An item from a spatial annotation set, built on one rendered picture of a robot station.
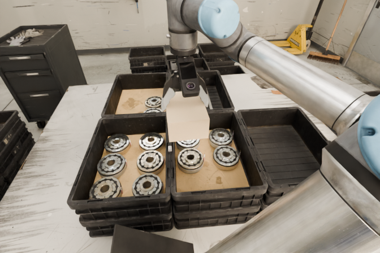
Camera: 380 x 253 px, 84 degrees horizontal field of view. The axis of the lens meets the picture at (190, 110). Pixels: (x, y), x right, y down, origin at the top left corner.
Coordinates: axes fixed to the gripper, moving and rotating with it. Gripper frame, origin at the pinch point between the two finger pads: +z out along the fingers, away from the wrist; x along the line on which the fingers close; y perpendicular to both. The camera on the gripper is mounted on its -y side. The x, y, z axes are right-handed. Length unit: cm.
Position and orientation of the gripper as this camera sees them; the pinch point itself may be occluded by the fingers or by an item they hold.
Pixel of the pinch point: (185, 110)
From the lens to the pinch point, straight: 67.2
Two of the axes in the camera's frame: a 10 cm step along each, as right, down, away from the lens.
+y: -1.5, -5.9, 7.9
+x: -9.9, 0.9, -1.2
